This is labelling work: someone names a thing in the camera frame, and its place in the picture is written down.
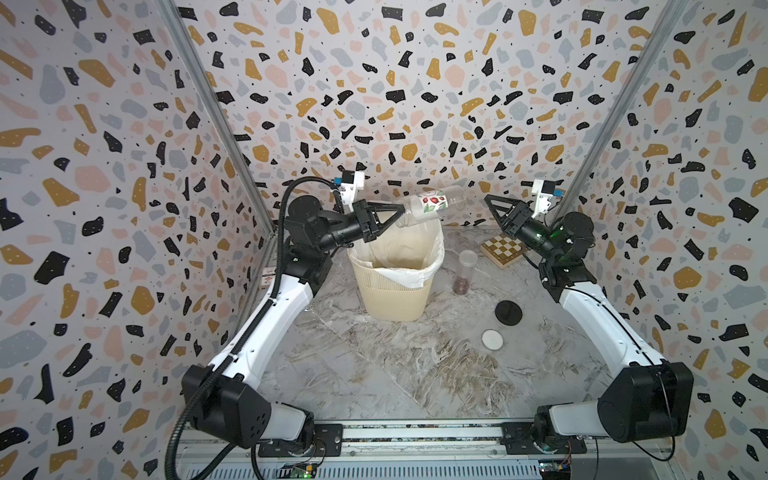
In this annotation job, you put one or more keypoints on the wooden chessboard box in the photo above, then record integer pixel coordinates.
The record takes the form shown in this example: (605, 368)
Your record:
(502, 250)

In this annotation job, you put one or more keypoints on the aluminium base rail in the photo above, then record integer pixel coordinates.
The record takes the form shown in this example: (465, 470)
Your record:
(448, 449)

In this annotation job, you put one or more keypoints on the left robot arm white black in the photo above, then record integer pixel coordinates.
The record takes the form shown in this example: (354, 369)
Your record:
(222, 399)

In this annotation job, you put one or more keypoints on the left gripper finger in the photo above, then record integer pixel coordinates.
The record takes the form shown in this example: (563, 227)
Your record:
(380, 222)
(389, 210)

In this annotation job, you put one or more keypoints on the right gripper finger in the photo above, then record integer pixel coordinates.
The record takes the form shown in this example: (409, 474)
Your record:
(496, 202)
(504, 213)

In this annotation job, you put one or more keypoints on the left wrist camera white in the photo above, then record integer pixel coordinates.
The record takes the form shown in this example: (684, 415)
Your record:
(349, 184)

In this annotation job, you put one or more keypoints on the cream ribbed trash bin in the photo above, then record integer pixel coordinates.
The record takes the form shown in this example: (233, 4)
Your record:
(385, 300)

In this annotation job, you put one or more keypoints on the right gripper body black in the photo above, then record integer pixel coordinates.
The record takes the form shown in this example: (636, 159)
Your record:
(527, 230)

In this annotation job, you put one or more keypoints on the white plastic bin liner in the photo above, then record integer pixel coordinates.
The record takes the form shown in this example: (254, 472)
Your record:
(408, 256)

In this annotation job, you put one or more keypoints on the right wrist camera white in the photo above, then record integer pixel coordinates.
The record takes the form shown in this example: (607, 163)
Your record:
(544, 193)

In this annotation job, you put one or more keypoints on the white jar lid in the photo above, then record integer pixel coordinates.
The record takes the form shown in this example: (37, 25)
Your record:
(492, 340)

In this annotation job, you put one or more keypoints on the black jar lid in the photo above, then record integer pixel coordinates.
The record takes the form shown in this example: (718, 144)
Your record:
(508, 313)

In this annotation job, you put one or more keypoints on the white lid tea jar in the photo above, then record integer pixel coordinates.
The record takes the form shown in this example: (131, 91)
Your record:
(431, 205)

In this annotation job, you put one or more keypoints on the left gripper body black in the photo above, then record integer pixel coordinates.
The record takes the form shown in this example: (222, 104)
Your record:
(360, 216)

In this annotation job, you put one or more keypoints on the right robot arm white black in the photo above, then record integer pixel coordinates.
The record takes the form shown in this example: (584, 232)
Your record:
(649, 397)

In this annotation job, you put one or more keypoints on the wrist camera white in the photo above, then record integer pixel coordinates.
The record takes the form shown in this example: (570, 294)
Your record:
(544, 193)
(349, 184)

